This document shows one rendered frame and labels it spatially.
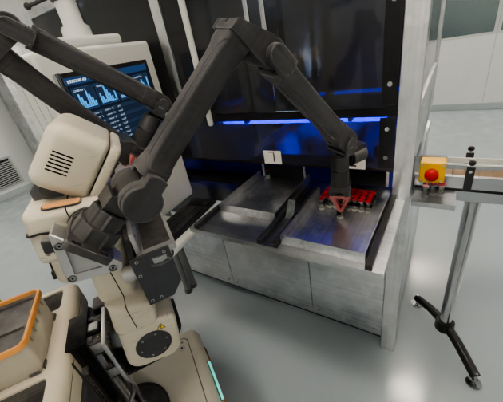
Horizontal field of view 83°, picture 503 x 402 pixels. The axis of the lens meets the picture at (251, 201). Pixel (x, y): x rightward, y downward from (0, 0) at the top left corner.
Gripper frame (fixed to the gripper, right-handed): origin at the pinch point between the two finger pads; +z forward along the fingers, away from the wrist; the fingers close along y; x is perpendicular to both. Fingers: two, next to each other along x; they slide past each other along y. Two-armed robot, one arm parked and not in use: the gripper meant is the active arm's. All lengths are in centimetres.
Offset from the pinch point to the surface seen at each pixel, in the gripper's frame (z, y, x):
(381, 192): 4.3, 18.6, -14.0
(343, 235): 3.9, -10.2, -1.3
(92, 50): -61, 5, 83
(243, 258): 56, 32, 58
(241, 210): 2.3, 0.5, 37.2
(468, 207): 13, 22, -44
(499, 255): 93, 93, -92
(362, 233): 3.9, -8.5, -7.0
